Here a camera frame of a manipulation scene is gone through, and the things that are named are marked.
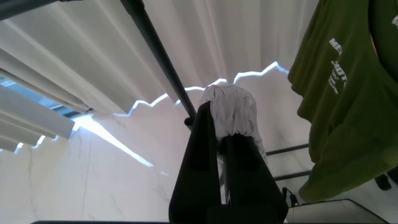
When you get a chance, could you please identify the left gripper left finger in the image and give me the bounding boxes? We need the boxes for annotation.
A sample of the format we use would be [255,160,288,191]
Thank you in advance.
[168,101,223,222]

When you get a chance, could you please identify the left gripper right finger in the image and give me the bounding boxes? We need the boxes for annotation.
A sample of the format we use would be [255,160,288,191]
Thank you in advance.
[206,134,289,222]

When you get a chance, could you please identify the pale grey shorts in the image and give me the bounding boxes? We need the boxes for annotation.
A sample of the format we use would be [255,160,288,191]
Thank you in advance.
[198,83,268,206]

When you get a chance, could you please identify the green t-shirt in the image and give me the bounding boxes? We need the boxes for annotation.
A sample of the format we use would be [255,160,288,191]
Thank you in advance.
[287,0,398,203]

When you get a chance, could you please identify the black clothes rack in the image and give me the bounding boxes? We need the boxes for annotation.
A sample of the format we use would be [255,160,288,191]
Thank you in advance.
[0,0,398,191]

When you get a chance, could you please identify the window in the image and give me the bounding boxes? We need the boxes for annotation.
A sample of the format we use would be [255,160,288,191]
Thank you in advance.
[0,76,94,119]

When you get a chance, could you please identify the black cable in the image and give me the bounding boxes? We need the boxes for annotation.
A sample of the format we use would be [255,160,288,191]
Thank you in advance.
[281,186,299,208]

